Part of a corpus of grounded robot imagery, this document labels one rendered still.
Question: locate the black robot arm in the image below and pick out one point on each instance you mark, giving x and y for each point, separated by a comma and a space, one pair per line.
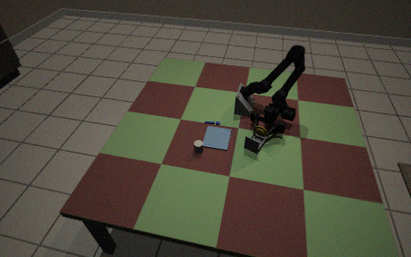
296, 55

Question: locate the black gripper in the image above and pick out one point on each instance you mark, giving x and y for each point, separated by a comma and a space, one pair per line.
269, 120

